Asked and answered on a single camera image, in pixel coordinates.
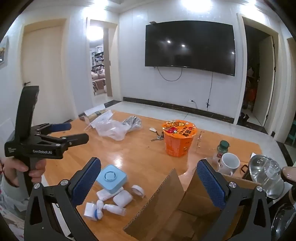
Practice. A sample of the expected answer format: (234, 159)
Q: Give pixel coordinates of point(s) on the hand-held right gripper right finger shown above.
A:
(211, 185)

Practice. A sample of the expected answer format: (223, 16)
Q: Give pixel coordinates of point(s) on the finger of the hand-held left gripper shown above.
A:
(76, 139)
(61, 126)

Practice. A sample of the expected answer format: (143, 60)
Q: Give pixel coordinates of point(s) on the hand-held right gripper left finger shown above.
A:
(86, 183)

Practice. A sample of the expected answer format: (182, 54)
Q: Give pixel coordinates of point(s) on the light blue square device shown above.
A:
(112, 178)

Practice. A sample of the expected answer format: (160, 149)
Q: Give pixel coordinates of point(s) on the brown cardboard box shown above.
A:
(196, 222)

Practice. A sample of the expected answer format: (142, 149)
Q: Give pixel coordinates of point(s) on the person's left forearm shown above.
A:
(11, 190)

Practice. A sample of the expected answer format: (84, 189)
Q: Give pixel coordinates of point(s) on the person's left hand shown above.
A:
(34, 172)

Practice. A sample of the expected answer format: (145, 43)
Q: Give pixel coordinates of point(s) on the white flat card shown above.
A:
(105, 194)

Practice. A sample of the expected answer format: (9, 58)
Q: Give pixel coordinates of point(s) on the small white box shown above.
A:
(89, 210)

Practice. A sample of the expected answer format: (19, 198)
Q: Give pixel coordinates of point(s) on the white mug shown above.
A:
(229, 163)

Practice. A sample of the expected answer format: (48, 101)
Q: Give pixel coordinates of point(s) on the white and blue mini fan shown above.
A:
(99, 210)

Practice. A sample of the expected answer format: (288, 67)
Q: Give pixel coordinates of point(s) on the stack of papers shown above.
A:
(96, 113)

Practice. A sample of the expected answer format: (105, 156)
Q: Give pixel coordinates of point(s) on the clear plastic bag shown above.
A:
(108, 128)

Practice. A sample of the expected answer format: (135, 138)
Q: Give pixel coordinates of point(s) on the white plastic tube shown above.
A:
(114, 209)

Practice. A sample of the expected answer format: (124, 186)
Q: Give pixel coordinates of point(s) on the bottle with green cap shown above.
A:
(223, 148)

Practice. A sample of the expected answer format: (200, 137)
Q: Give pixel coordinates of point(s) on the white rounded case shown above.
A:
(122, 199)

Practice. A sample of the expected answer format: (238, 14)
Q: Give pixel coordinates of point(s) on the clear plastic wrapper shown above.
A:
(200, 141)

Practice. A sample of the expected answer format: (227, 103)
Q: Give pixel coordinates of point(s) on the cream closed door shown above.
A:
(44, 69)

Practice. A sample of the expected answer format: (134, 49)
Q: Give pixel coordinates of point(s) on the white tape roll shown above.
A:
(138, 191)

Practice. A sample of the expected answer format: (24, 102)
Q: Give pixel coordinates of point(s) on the orange instant noodle cup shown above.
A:
(178, 143)

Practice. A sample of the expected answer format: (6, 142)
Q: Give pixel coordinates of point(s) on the steel pot with glass lid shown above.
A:
(263, 171)

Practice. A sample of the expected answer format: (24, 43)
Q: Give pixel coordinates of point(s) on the patterned sofa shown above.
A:
(98, 84)

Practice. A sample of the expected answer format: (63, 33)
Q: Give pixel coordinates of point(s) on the dark shiny packet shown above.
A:
(133, 122)

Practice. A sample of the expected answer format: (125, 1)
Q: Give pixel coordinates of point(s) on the bunch of keys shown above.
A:
(157, 136)

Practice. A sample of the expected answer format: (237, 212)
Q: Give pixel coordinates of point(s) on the dark shoes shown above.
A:
(244, 117)

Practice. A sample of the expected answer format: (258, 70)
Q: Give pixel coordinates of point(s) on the dark storage shelf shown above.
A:
(97, 60)

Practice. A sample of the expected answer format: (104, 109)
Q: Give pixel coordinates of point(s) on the open wooden door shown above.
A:
(107, 62)

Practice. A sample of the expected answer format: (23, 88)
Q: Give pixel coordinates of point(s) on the steel pan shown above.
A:
(284, 220)

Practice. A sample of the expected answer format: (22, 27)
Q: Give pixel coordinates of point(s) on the patterned cloth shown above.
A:
(9, 210)

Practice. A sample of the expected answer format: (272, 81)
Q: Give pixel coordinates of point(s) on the orange hanging clothing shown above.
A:
(252, 92)

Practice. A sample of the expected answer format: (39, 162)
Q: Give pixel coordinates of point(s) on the cream open door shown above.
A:
(264, 81)

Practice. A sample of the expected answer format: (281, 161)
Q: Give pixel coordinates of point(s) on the framed wall picture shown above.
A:
(3, 53)

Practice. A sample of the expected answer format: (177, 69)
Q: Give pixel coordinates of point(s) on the black wall television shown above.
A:
(189, 46)

